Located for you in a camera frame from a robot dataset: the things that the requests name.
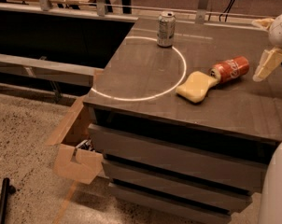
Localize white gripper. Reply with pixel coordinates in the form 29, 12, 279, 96
252, 14, 282, 82

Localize red coke can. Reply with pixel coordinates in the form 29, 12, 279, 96
209, 56, 249, 83

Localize silver soda can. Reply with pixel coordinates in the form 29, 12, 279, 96
157, 11, 176, 48

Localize yellow sponge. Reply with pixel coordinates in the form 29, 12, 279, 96
176, 71, 219, 104

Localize grey top drawer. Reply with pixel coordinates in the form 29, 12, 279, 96
89, 124, 266, 192

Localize grey drawer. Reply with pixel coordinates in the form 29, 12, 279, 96
89, 124, 266, 192
103, 160, 252, 213
108, 183, 231, 224

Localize grey middle drawer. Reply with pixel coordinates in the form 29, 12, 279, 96
103, 160, 252, 213

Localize grey bottom drawer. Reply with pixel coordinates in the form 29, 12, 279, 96
108, 183, 231, 224

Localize open cardboard box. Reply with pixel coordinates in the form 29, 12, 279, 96
45, 96, 103, 184

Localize black pole on floor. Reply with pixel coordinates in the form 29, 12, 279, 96
0, 177, 16, 224

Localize black hanging cables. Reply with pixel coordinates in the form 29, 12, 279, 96
218, 0, 240, 22

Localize metal railing frame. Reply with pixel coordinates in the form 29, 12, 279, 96
0, 0, 273, 26

